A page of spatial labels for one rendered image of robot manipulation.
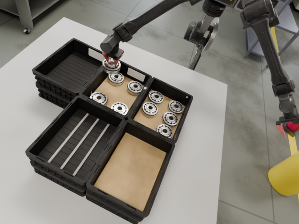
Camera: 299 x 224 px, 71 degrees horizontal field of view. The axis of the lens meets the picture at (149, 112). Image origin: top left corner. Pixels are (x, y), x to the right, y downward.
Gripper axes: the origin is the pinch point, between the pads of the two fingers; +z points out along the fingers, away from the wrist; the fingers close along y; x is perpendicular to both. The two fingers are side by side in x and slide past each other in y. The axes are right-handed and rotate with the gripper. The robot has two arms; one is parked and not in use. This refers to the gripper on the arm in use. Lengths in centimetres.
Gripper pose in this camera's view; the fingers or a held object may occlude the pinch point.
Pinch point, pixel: (111, 62)
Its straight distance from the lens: 124.5
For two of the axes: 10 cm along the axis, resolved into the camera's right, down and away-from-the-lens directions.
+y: 8.8, 4.6, -0.8
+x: 4.2, -7.0, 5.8
